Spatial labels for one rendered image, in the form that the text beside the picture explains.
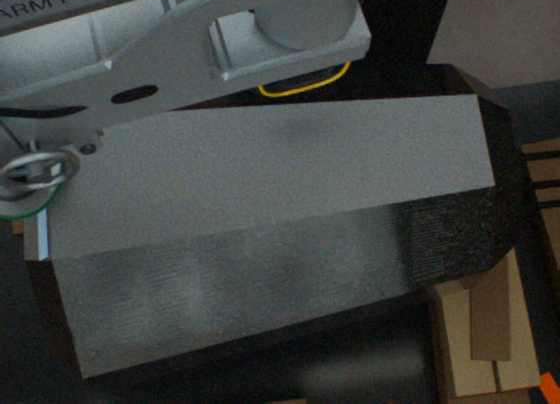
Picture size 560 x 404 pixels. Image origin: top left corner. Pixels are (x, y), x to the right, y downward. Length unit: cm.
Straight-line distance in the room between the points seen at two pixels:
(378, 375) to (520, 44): 125
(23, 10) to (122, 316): 96
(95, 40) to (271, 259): 73
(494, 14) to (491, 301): 111
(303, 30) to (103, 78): 34
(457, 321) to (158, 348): 88
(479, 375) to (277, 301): 72
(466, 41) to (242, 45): 158
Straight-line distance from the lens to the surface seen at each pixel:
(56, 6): 116
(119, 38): 134
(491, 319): 242
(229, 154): 188
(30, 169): 151
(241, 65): 149
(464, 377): 239
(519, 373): 243
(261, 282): 190
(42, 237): 192
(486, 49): 299
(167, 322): 195
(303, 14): 139
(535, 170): 271
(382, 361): 260
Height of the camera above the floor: 258
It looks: 73 degrees down
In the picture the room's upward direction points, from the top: 1 degrees counter-clockwise
